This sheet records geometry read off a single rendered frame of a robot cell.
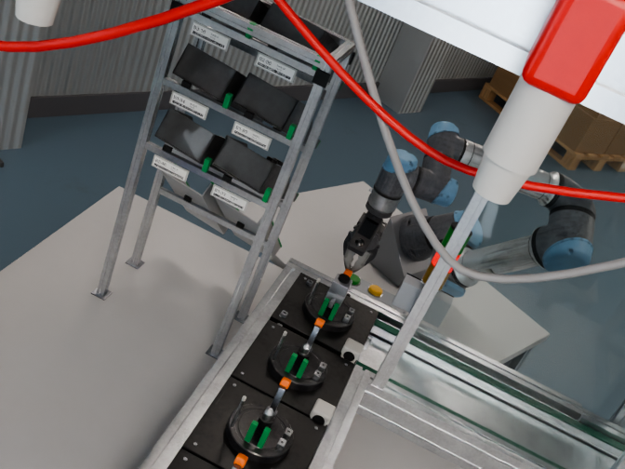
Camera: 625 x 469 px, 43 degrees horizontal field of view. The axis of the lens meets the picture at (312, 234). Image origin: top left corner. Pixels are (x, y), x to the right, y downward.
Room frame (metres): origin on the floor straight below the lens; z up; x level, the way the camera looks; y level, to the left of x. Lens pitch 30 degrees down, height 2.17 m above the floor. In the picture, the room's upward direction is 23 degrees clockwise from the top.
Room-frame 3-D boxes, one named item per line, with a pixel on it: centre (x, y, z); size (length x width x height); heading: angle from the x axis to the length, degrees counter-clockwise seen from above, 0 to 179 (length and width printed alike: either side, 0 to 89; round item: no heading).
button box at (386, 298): (1.91, -0.23, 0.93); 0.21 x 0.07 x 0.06; 84
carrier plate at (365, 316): (1.70, -0.12, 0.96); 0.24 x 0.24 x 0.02; 84
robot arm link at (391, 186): (1.81, -0.13, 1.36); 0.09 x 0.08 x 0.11; 99
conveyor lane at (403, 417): (1.64, -0.41, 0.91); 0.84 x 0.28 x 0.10; 84
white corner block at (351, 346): (1.59, -0.20, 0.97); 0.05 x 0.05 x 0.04; 84
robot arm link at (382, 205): (1.81, -0.13, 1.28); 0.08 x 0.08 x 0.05
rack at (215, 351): (1.62, 0.26, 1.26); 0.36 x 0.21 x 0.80; 84
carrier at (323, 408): (1.45, -0.09, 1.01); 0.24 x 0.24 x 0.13; 84
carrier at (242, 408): (1.20, -0.06, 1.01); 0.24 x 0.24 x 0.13; 84
